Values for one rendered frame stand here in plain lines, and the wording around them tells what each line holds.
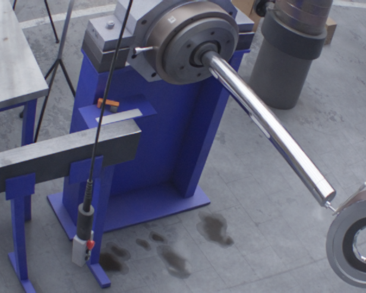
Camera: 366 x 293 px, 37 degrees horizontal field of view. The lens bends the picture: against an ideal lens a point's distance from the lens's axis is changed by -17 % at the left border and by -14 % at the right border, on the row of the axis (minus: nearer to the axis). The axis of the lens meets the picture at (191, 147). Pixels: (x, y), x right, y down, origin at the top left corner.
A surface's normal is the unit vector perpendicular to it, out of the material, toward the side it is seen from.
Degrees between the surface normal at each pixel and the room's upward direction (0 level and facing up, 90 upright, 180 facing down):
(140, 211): 0
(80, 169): 90
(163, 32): 64
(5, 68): 0
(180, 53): 90
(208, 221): 1
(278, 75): 90
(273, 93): 90
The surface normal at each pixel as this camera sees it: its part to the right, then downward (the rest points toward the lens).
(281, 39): -0.53, 0.47
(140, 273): 0.24, -0.72
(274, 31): -0.74, 0.30
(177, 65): 0.51, 0.67
